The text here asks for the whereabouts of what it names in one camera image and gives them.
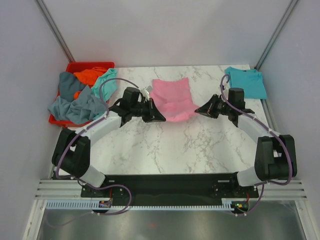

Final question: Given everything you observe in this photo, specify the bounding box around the white slotted cable duct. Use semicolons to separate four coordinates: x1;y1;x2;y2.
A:
45;199;249;211

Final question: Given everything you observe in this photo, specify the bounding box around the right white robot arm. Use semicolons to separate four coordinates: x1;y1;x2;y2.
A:
195;88;297;197

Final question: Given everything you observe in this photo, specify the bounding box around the right frame post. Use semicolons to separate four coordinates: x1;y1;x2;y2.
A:
254;0;300;71

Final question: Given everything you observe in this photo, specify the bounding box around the orange t shirt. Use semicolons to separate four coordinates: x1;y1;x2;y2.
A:
73;66;108;88

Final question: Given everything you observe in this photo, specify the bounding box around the aluminium extrusion rail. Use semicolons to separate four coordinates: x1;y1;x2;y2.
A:
35;180;307;201

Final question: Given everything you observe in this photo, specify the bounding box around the pink t shirt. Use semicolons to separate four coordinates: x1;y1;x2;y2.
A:
150;77;198;123

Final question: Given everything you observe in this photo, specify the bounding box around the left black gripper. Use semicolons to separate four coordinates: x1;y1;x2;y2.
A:
130;98;165;124

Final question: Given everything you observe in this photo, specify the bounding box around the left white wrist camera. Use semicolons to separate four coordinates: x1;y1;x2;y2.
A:
141;85;153;99

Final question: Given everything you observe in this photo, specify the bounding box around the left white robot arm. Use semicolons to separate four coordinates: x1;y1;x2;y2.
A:
52;86;166;197

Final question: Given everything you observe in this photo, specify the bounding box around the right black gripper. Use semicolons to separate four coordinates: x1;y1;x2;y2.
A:
195;94;232;119

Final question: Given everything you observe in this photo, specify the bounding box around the mint green t shirt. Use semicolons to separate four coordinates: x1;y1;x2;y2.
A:
90;68;119;122

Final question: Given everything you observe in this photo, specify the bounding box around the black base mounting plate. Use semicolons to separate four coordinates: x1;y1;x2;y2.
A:
79;173;260;209

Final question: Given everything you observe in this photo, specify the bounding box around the left frame post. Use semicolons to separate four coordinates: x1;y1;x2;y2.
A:
35;0;75;63

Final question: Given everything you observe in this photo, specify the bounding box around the folded teal t shirt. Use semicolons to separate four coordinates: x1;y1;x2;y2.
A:
224;66;267;100

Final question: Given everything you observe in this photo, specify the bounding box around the frame post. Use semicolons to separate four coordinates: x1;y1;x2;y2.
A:
35;0;75;63
254;0;300;71

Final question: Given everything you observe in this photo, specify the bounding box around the grey blue t shirt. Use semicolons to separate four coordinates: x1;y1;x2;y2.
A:
48;71;106;125

